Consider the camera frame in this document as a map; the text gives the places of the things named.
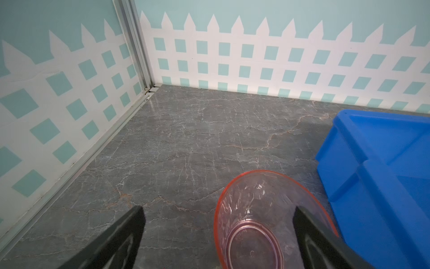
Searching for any red transparent plastic cup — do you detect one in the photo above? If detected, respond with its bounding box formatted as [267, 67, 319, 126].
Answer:
[214, 170, 339, 269]

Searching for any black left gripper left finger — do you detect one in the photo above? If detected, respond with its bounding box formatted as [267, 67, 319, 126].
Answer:
[60, 206, 146, 269]

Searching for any blue plastic bin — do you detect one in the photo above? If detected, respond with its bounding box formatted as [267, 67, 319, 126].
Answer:
[316, 109, 430, 269]

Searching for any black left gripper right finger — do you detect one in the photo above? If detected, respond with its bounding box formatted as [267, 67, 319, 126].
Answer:
[293, 206, 373, 269]

